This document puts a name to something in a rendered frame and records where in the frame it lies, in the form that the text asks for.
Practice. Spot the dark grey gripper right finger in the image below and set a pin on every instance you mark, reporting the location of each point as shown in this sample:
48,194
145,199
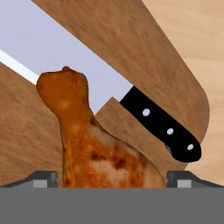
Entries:
183,178

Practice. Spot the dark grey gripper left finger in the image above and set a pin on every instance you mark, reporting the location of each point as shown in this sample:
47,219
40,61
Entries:
43,178

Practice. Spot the brown roasted chicken drumstick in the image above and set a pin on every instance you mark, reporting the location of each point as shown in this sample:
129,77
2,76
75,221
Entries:
87,140

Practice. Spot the brown wooden cutting board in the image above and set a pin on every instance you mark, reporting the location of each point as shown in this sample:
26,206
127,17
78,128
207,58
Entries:
151,58

